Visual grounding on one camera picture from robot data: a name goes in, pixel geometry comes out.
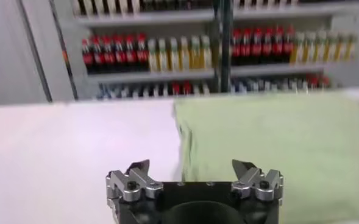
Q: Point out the red cap cola bottle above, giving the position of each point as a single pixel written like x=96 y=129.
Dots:
x=267 y=47
x=257 y=48
x=142 y=53
x=289 y=46
x=236 y=48
x=119 y=54
x=246 y=48
x=97 y=55
x=131 y=54
x=278 y=47
x=87 y=56
x=108 y=54

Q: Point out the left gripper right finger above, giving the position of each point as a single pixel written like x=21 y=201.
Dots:
x=264 y=185

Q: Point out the black cabinet post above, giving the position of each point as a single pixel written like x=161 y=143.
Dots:
x=226 y=45

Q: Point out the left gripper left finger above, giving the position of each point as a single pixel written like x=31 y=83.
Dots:
x=127 y=182

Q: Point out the white metal shelf board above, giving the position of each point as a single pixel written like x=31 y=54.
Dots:
x=142 y=17
x=151 y=76
x=289 y=10
x=276 y=69

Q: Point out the light green polo shirt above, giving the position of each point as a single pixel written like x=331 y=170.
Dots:
x=273 y=137

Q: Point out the yellow juice bottle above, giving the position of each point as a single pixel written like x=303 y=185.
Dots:
x=163 y=58
x=195 y=55
x=350 y=48
x=300 y=50
x=152 y=58
x=330 y=48
x=320 y=48
x=340 y=48
x=310 y=49
x=206 y=54
x=184 y=56

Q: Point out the black framed glass door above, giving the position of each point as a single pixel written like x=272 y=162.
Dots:
x=65 y=58

